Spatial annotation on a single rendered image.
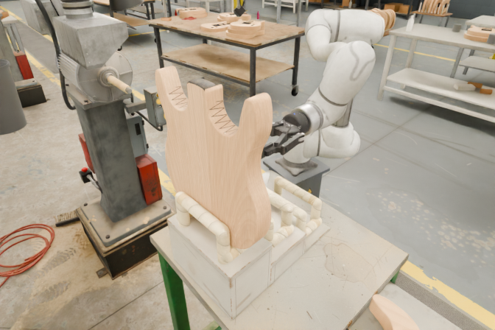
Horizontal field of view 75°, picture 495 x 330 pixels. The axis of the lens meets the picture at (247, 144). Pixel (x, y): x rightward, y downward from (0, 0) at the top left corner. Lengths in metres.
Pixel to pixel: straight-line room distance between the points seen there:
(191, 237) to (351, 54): 0.64
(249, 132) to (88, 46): 0.85
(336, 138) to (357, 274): 0.81
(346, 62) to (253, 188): 0.44
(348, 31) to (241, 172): 0.97
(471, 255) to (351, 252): 1.68
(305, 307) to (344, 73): 0.64
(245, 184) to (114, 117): 1.34
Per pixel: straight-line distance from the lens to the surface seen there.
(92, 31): 1.30
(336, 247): 1.13
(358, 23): 1.48
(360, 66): 0.92
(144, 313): 2.14
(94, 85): 1.65
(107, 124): 1.90
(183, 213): 0.90
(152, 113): 1.82
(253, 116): 0.55
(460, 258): 2.67
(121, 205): 2.19
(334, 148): 1.74
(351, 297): 1.03
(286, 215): 0.96
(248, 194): 0.65
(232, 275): 0.82
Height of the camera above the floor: 1.75
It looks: 31 degrees down
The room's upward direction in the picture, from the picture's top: straight up
